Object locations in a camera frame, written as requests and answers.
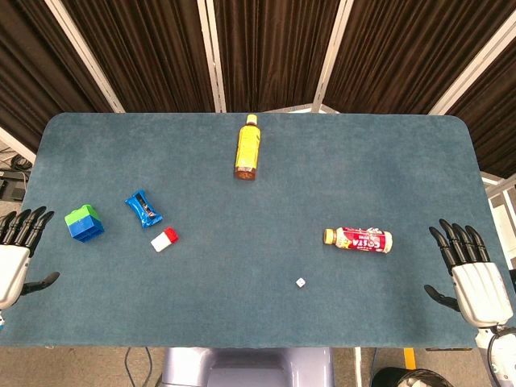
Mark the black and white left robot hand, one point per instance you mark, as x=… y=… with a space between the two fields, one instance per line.
x=12 y=266

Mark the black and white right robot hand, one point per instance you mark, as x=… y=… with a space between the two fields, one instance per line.
x=481 y=290

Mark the small white die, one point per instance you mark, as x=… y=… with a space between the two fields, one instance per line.
x=300 y=283

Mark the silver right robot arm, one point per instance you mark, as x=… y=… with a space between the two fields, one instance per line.
x=500 y=354

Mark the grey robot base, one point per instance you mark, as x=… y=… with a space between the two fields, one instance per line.
x=248 y=369

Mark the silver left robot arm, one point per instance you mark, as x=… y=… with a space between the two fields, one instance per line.
x=1 y=320

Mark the green and blue toy block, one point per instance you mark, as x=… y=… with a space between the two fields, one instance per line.
x=84 y=223

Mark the black trash bin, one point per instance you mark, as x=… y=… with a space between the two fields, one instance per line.
x=411 y=378

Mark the red Costa drink bottle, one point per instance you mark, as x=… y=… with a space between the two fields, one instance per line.
x=360 y=240

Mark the blue snack packet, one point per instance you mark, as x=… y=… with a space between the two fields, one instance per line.
x=144 y=209

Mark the white table leg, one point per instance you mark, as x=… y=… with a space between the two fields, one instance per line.
x=357 y=367

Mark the red and white block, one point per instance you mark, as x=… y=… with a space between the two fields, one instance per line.
x=164 y=240

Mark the dark brown curtain panel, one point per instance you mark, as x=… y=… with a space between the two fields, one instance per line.
x=492 y=125
x=274 y=52
x=403 y=52
x=149 y=52
x=36 y=68

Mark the blue felt table mat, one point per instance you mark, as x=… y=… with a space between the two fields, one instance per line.
x=258 y=201

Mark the yellow label tea bottle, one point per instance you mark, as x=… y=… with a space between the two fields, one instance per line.
x=247 y=149

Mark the white shelf frame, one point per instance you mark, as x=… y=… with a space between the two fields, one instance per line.
x=500 y=205

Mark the white partition frame post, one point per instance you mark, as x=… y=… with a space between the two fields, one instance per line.
x=475 y=68
x=86 y=60
x=16 y=145
x=330 y=56
x=212 y=56

